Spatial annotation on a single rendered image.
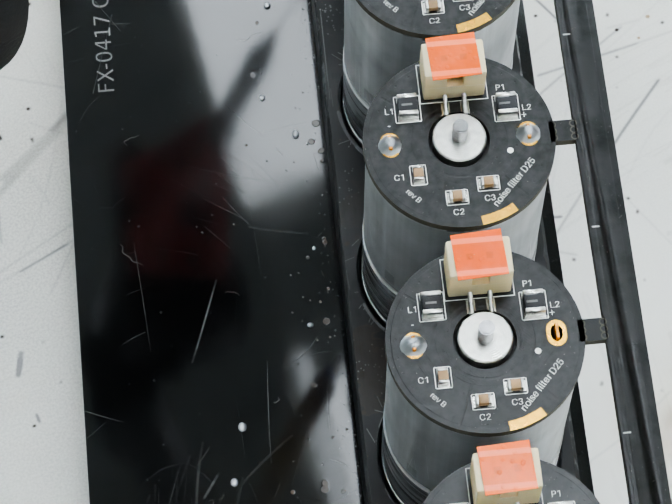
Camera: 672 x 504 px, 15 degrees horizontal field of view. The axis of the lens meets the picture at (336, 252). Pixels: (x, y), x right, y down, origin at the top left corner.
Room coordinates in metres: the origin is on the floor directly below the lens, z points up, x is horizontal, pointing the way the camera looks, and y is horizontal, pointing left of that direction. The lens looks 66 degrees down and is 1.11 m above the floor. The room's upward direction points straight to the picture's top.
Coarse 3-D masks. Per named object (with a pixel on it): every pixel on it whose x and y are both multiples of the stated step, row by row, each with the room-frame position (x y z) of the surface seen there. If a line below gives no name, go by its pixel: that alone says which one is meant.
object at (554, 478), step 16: (544, 464) 0.10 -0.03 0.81; (448, 480) 0.10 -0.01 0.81; (464, 480) 0.10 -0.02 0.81; (544, 480) 0.10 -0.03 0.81; (560, 480) 0.10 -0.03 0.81; (576, 480) 0.10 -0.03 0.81; (432, 496) 0.10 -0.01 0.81; (448, 496) 0.10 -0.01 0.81; (464, 496) 0.10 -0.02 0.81; (544, 496) 0.10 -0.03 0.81; (560, 496) 0.10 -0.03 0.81; (576, 496) 0.10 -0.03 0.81; (592, 496) 0.10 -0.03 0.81
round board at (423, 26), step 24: (360, 0) 0.17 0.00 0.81; (384, 0) 0.17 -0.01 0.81; (408, 0) 0.17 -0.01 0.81; (432, 0) 0.17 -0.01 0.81; (456, 0) 0.17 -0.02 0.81; (480, 0) 0.17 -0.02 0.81; (504, 0) 0.17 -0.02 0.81; (384, 24) 0.17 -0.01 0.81; (408, 24) 0.17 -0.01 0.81; (432, 24) 0.17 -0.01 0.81; (456, 24) 0.17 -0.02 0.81; (480, 24) 0.17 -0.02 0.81
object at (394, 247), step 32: (448, 128) 0.15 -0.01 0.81; (480, 128) 0.15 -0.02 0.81; (448, 160) 0.14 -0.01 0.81; (544, 192) 0.14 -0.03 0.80; (384, 224) 0.14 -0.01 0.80; (416, 224) 0.14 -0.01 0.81; (512, 224) 0.14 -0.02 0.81; (384, 256) 0.14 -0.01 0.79; (416, 256) 0.14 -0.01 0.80; (384, 288) 0.14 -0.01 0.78; (384, 320) 0.14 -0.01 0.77
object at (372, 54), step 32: (352, 0) 0.17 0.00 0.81; (352, 32) 0.17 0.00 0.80; (384, 32) 0.17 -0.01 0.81; (480, 32) 0.17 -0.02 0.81; (512, 32) 0.17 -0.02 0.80; (352, 64) 0.17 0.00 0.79; (384, 64) 0.17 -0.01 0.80; (512, 64) 0.17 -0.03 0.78; (352, 96) 0.17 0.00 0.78; (352, 128) 0.17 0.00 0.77
